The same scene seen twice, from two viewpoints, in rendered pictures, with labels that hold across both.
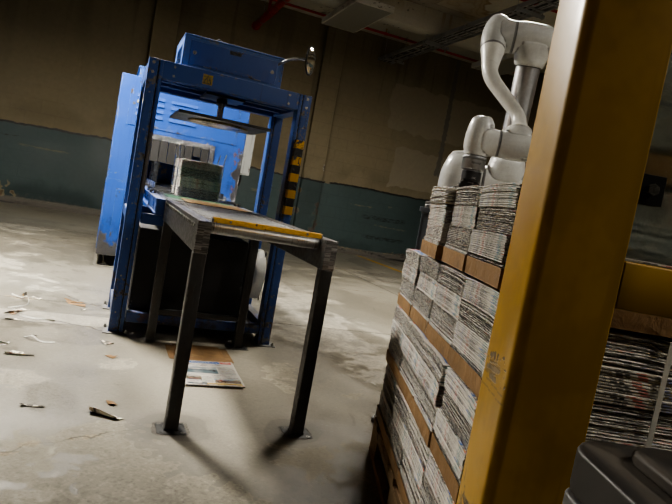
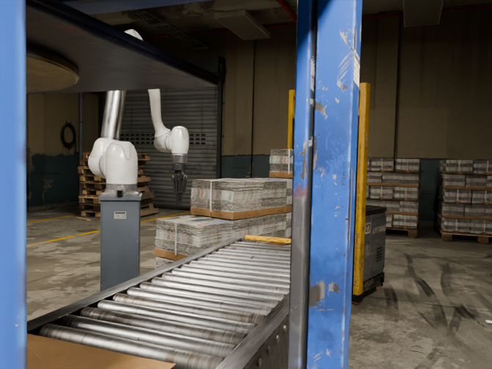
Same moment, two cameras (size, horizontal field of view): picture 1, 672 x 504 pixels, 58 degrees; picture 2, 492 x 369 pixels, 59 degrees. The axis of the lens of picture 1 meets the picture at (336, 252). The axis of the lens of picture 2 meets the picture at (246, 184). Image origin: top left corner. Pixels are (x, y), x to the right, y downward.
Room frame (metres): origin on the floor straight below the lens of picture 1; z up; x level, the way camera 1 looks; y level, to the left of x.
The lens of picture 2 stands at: (3.98, 1.51, 1.19)
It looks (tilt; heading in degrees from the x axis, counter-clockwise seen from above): 3 degrees down; 222
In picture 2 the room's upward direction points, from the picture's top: 1 degrees clockwise
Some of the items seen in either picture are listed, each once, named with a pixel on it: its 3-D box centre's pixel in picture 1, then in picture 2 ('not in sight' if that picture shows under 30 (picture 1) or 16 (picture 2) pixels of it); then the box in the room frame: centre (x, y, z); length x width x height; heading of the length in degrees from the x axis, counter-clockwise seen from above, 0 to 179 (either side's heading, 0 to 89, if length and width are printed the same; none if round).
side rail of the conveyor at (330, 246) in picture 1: (284, 236); (167, 283); (3.01, 0.26, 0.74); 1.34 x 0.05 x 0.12; 22
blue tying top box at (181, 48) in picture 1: (227, 68); not in sight; (3.87, 0.87, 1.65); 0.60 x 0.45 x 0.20; 112
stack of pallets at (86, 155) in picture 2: not in sight; (115, 184); (-0.99, -6.70, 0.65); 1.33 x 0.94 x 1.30; 26
